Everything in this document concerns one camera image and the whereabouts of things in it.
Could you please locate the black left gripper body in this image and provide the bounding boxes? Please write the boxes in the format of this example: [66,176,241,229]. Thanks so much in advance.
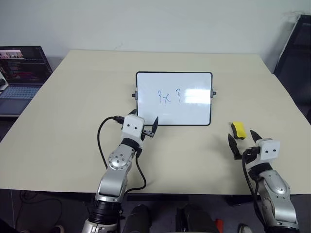
[140,129,156,141]

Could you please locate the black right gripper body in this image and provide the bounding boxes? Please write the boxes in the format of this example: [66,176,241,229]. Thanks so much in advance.
[242,146,262,168]

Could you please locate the yellow and black eraser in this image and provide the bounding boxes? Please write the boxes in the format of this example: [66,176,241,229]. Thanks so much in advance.
[229,121,247,140]

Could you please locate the black-framed tabletop whiteboard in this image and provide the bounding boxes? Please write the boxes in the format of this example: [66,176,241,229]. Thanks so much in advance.
[131,71,218,127]

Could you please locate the small red object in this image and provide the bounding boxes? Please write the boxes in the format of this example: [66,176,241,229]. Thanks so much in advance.
[214,218,224,233]

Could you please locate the dark rounded shape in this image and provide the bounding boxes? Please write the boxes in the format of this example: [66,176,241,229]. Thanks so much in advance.
[175,203,220,233]
[124,204,150,233]

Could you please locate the open laptop computer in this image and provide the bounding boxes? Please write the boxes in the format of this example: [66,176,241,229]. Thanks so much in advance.
[0,45,53,117]

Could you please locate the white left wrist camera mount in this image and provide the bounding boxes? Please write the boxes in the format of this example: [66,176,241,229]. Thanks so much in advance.
[121,115,146,142]

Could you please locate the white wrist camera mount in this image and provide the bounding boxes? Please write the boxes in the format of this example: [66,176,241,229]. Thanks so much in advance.
[257,137,280,161]
[121,115,146,142]

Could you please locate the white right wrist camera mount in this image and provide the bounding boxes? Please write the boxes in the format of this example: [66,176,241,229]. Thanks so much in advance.
[257,137,280,161]

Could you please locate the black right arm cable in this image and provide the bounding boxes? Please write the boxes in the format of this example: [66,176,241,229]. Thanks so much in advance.
[242,146,268,228]

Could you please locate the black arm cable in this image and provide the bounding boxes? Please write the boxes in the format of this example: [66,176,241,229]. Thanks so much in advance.
[97,116,147,194]
[242,146,268,228]

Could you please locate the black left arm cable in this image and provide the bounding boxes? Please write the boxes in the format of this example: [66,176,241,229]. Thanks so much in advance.
[97,116,147,194]

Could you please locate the black table frame bar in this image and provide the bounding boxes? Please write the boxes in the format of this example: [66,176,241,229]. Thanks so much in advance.
[125,193,190,202]

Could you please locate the black floor cable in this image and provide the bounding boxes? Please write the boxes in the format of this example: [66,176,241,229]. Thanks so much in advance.
[18,191,64,220]

